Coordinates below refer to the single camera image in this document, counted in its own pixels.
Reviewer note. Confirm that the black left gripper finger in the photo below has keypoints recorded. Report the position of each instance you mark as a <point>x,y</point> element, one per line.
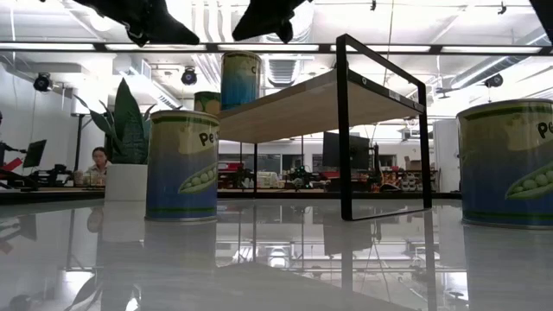
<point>164,17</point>
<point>168,38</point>

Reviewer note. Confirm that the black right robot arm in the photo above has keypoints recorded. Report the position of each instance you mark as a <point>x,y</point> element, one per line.
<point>546,10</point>

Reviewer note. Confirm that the peas label tin can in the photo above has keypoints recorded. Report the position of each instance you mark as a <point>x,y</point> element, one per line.
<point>505,173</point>
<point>181,173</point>

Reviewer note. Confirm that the black aluminium table frame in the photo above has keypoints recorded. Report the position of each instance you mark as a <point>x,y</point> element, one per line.
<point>52,196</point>

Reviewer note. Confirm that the large black monitor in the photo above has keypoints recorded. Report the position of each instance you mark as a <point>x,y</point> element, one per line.
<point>362,151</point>

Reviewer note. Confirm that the yellow and green tin can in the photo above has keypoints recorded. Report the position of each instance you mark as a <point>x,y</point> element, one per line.
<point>207,103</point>

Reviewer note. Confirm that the wooden shelf with black frame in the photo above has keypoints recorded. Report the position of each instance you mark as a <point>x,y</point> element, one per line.
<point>302,112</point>

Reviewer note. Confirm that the red tool cabinet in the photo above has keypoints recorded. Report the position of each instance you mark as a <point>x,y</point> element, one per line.
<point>229,166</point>

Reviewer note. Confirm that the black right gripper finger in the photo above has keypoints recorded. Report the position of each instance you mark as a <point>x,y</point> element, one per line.
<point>263,13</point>
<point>261,28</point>

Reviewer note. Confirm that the white cylindrical column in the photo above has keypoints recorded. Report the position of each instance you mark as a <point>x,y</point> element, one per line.
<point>445,155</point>

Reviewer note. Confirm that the berries label tin can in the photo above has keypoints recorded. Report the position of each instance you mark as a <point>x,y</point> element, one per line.
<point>239,82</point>

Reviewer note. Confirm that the person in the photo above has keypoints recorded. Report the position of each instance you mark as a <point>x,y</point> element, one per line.
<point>99,157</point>

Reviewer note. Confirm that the small black tilted monitor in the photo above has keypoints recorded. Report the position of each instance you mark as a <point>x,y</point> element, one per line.
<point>35,152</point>

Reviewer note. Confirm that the artificial plant in white pot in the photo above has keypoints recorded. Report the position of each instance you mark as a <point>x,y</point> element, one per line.
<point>125,181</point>

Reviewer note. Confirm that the black ceiling spot lamp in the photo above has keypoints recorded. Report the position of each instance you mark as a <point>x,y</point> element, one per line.
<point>188,77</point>
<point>493,80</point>
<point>42,82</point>

